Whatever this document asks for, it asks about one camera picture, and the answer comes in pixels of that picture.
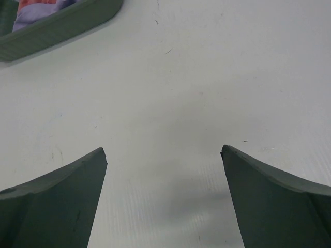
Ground lavender crumpled t shirt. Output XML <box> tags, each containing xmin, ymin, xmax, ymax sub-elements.
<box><xmin>12</xmin><ymin>0</ymin><xmax>79</xmax><ymax>32</ymax></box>

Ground pink t shirt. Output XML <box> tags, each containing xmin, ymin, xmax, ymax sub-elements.
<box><xmin>17</xmin><ymin>0</ymin><xmax>56</xmax><ymax>12</ymax></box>

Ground dark green plastic bin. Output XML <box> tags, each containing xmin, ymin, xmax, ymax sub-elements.
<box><xmin>1</xmin><ymin>0</ymin><xmax>123</xmax><ymax>62</ymax></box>

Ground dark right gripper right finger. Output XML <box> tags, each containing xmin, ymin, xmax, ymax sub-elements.
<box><xmin>221</xmin><ymin>145</ymin><xmax>330</xmax><ymax>247</ymax></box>

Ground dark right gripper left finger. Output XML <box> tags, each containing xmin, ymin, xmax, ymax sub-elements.
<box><xmin>1</xmin><ymin>147</ymin><xmax>107</xmax><ymax>247</ymax></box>

